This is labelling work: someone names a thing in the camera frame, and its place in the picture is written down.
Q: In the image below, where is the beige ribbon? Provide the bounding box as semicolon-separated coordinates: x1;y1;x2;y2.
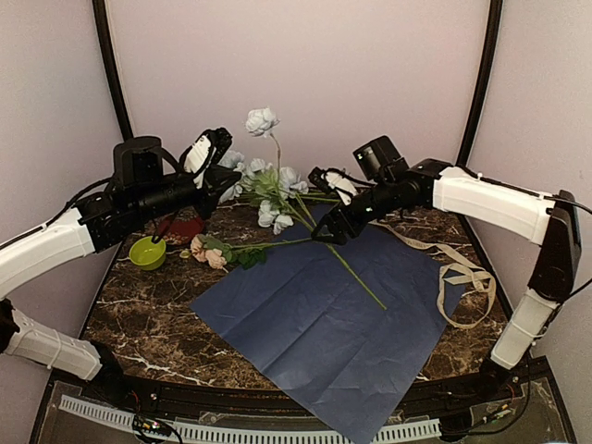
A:
372;221;497;330

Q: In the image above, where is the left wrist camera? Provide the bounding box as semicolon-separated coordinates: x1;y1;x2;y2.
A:
179;127;232;189

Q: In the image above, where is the pink fake flower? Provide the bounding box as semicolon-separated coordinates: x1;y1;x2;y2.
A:
296;189;342;204

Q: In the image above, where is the blue wrapping paper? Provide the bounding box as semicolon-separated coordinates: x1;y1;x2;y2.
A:
191;226;463;443

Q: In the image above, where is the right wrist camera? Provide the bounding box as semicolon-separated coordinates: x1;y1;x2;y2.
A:
308;167;359;206

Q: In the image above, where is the black front rail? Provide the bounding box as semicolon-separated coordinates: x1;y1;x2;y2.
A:
50;360;556;422

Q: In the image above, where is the green bowl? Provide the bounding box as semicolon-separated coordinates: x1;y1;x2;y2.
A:
129;237;167;271

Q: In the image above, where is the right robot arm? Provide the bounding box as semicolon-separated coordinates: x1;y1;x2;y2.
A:
309;159;582;401

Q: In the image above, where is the white cable duct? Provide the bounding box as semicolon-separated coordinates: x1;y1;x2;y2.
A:
58;395;441;443

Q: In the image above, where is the red decorated plate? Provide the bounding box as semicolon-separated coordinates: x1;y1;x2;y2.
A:
156;207;205;246

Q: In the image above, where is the left black frame post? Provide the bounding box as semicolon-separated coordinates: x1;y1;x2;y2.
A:
92;0;133;141

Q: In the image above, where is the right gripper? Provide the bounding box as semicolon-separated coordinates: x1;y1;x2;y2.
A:
312;177;401;244

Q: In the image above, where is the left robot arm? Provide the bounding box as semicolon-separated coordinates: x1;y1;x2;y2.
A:
1;165;241;403

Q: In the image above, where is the right black frame post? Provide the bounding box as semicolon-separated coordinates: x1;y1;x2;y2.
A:
456;0;504;167

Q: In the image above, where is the light blue fake flower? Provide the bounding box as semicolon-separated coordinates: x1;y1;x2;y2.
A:
222;106;387;310

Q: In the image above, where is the black frame post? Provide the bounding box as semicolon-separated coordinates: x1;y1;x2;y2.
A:
456;0;504;167
92;0;133;141

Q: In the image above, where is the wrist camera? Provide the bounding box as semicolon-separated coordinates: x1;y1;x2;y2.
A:
179;127;232;189
308;167;359;206

